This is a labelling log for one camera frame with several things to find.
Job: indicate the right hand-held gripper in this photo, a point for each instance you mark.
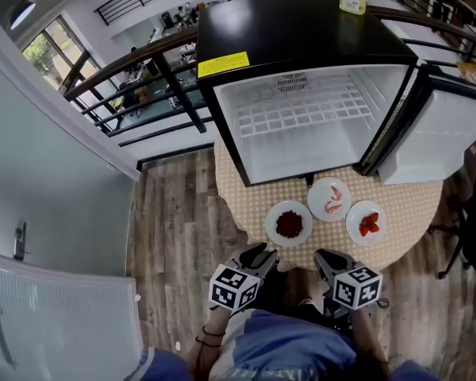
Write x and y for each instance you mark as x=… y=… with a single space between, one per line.
x=357 y=288

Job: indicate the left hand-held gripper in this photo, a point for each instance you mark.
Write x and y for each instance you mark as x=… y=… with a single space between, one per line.
x=234 y=290

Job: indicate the white round plate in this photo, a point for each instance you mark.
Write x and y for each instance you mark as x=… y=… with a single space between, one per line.
x=355 y=212
x=317 y=197
x=270 y=228

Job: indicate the red strawberry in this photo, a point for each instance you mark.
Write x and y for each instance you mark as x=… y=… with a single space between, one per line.
x=374 y=226
x=375 y=216
x=365 y=228

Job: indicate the black mini fridge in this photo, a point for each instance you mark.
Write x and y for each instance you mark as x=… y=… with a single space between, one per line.
x=293 y=26

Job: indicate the person's right forearm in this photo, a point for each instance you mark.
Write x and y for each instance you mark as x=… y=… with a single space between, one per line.
x=365 y=332

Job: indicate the person's left forearm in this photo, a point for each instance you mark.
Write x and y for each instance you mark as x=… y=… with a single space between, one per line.
x=212 y=332

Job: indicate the black wrist band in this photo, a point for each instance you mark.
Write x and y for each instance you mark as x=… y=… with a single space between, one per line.
x=212 y=335

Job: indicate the yellow dotted tablecloth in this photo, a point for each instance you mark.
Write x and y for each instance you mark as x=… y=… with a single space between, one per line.
x=400 y=205

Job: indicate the person's blue shirt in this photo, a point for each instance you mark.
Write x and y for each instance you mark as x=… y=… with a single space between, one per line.
x=285 y=347

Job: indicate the yellow warning sticker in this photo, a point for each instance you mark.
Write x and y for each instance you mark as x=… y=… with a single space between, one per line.
x=222 y=65

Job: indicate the ribbed glass door panel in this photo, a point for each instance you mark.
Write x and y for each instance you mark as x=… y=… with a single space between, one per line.
x=63 y=324

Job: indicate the frosted glass door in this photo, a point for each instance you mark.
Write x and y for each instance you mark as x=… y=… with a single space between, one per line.
x=43 y=173

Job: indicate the wooden-topped black railing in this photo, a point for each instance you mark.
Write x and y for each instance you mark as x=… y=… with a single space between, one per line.
x=115 y=64

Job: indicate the black coffee machine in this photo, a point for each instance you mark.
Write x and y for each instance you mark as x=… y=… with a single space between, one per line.
x=166 y=19

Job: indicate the dark framed window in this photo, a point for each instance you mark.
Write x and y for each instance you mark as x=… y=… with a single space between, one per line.
x=51 y=50

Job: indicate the round pendant lamp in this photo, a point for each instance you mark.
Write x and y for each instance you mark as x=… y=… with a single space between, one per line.
x=22 y=14

